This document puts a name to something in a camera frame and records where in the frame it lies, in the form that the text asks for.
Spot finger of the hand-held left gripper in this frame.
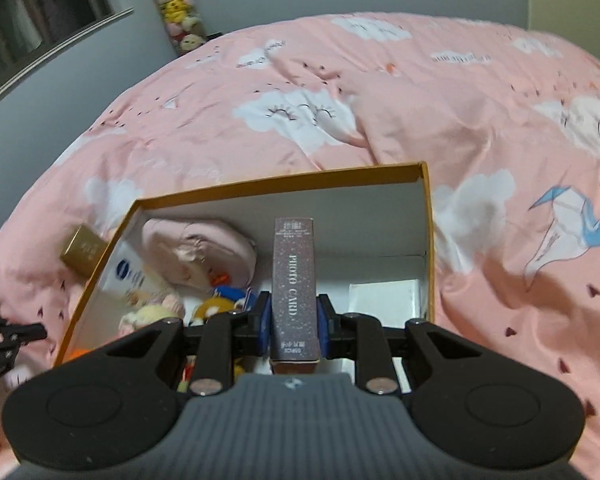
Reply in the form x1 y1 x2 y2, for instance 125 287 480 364
0 296 48 401

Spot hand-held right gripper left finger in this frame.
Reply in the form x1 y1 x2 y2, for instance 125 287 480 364
102 292 273 396

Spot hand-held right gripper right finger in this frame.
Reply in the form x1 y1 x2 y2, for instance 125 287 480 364
317 294 486 396

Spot dark glittery card box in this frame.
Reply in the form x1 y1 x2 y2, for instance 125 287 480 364
269 216 326 376

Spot duck plush keychain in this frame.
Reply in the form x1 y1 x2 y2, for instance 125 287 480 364
187 272 258 328

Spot pink fabric pouch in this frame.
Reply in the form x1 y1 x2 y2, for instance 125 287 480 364
141 216 257 291

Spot orange cardboard box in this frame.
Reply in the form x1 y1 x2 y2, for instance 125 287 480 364
52 161 438 396

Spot white blue lotion tube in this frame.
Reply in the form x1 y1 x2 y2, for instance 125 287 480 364
102 240 156 306

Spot crocheted bunny doll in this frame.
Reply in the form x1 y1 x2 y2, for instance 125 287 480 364
117 292 186 338

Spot small gold box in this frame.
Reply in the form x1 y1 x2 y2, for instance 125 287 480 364
59 224 112 277

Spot pink printed blanket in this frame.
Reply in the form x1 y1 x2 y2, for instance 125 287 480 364
0 12 600 463

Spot window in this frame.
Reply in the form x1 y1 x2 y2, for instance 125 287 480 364
0 0 136 116

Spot hanging stack of plush toys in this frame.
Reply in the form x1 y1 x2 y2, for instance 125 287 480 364
140 0 211 58

